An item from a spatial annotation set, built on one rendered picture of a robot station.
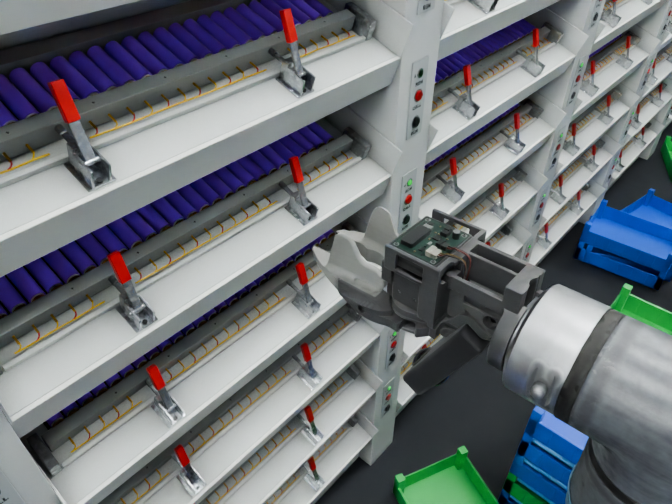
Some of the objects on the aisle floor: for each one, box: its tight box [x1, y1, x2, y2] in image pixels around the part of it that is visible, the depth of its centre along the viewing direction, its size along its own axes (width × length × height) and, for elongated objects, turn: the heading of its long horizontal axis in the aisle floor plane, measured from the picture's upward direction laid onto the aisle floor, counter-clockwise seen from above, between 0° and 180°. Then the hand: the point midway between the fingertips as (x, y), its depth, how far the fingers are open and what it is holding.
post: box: [513, 0, 606, 263], centre depth 138 cm, size 20×9×170 cm, turn 48°
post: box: [348, 0, 444, 466], centre depth 98 cm, size 20×9×170 cm, turn 48°
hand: (336, 252), depth 55 cm, fingers open, 3 cm apart
